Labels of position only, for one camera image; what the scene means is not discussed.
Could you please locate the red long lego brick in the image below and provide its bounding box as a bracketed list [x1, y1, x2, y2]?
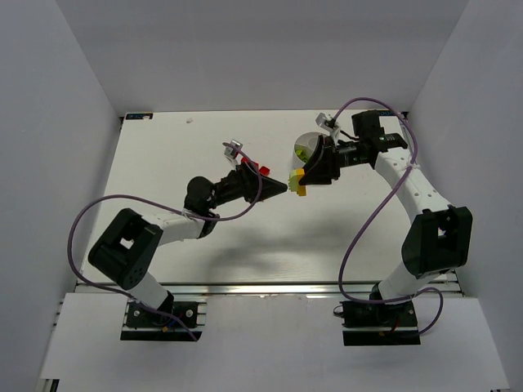
[241, 158, 259, 170]

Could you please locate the red square lego brick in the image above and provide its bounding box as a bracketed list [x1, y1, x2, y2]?
[259, 166, 270, 176]

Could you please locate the yellow and green lego stack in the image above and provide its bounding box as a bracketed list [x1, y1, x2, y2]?
[288, 167, 306, 197]

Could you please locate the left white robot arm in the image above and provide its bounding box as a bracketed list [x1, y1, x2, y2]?
[87, 163, 288, 314]

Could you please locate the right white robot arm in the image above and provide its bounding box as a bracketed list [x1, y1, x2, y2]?
[294, 110, 472, 305]

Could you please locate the white round divided container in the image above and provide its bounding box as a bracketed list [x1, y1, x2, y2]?
[292, 131, 325, 169]

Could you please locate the left blue corner sticker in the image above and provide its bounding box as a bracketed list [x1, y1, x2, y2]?
[124, 113, 154, 121]

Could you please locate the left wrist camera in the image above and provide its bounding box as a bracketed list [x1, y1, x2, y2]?
[223, 139, 243, 167]

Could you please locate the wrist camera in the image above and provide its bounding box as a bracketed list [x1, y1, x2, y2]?
[315, 113, 341, 144]
[223, 139, 243, 167]

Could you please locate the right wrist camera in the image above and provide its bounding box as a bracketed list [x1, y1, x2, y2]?
[315, 113, 341, 144]

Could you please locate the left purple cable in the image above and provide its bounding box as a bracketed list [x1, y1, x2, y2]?
[67, 142, 265, 342]

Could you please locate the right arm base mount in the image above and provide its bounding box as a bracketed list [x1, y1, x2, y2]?
[333, 301, 421, 347]

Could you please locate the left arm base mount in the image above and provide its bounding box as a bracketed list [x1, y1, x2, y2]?
[120, 301, 208, 342]

